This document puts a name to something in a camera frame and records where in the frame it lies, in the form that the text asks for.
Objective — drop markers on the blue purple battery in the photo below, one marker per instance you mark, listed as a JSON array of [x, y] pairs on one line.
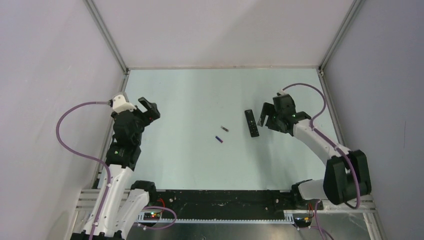
[[219, 139]]

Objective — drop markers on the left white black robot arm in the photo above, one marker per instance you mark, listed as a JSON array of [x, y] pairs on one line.
[[110, 219]]

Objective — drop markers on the black silver battery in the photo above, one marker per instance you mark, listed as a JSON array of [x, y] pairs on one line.
[[224, 128]]

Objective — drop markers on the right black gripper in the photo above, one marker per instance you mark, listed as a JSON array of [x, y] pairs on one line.
[[269, 109]]

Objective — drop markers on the black remote control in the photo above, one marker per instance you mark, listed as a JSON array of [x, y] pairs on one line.
[[251, 123]]

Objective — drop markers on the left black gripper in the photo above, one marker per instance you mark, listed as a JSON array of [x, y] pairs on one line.
[[151, 114]]

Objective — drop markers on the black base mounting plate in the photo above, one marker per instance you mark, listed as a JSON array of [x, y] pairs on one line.
[[227, 205]]

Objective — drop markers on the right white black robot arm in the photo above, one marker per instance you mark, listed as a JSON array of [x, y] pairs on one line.
[[346, 175]]

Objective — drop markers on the aluminium frame rail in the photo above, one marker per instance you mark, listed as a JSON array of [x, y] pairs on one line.
[[367, 205]]

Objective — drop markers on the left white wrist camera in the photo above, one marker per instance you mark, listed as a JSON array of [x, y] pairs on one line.
[[120, 103]]

